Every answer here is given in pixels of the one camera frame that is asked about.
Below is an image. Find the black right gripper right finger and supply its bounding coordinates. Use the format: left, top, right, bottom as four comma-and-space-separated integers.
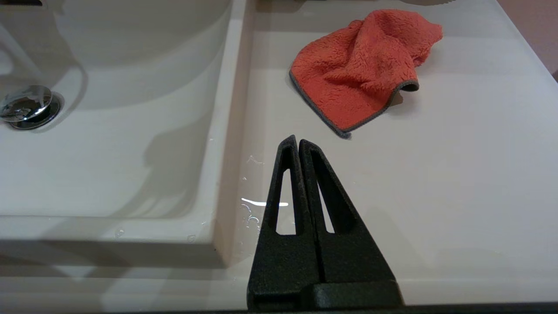
299, 140, 404, 310

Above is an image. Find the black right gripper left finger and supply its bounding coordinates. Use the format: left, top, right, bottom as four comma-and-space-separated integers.
247, 135, 324, 311

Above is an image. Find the orange microfibre cleaning cloth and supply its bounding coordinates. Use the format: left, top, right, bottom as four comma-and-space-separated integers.
289, 9, 443, 139

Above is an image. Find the white wash basin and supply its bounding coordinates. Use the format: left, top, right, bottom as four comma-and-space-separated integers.
0, 0, 558, 306

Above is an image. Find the chrome drain stopper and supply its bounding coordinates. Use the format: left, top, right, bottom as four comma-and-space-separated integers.
0, 85, 65, 130

